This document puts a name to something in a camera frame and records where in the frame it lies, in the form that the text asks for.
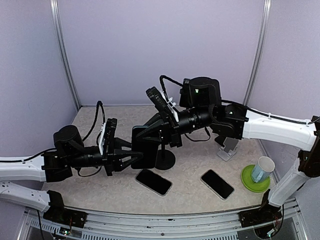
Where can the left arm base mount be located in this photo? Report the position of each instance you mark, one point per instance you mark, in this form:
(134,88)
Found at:
(65,216)

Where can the clear-case black phone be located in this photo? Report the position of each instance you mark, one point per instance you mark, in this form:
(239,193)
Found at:
(153,181)

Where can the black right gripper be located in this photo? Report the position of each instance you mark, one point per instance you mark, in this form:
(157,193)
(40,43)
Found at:
(172,133)

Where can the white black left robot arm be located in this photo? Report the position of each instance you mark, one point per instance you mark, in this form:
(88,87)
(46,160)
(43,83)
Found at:
(56,165)

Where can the white-edged black phone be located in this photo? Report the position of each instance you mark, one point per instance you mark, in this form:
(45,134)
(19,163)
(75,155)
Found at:
(217,184)

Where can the teal-edged black phone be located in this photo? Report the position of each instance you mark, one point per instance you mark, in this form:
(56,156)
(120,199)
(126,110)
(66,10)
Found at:
(149,150)

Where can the light blue cup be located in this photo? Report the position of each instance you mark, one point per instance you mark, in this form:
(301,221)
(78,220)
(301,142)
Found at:
(264,167)

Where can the aluminium front rail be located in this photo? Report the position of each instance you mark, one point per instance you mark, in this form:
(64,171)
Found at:
(98,225)

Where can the left aluminium frame post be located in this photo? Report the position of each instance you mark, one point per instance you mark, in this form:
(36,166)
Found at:
(54,5)

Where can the blue-edged black phone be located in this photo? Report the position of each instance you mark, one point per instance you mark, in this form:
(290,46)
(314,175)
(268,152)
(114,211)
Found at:
(184,94)

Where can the green plate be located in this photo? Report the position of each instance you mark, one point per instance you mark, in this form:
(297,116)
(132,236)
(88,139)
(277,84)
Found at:
(248,182)

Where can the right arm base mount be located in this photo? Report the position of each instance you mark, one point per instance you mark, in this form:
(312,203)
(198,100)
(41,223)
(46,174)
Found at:
(258,216)

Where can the black folding phone stand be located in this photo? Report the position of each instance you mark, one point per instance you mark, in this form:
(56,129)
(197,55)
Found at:
(220,140)

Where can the right aluminium frame post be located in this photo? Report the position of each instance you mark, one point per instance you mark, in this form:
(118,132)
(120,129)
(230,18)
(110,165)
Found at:
(267,4)

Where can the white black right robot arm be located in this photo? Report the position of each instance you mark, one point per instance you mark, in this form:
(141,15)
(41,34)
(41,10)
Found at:
(203,106)

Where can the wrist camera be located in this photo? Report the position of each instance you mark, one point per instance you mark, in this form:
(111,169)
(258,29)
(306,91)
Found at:
(107,132)
(162,104)

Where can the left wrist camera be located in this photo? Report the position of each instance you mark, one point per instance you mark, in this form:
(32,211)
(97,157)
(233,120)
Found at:
(107,132)

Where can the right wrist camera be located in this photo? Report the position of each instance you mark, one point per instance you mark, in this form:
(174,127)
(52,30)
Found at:
(162,104)

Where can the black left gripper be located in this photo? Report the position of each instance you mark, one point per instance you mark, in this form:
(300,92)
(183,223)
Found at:
(110,159)

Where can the silver folding phone stand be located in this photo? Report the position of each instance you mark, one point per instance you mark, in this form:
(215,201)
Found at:
(228,149)

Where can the aluminium frame post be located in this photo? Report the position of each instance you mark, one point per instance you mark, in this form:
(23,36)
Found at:
(54,5)
(267,4)

